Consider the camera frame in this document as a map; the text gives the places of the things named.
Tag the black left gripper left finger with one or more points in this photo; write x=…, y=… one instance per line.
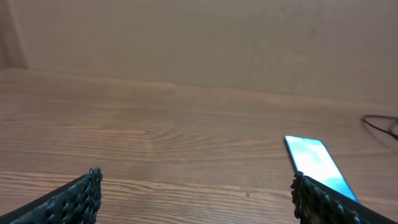
x=73, y=203

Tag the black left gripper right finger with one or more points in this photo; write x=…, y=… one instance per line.
x=315, y=203

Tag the blue Samsung Galaxy smartphone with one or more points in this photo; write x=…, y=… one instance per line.
x=311, y=157

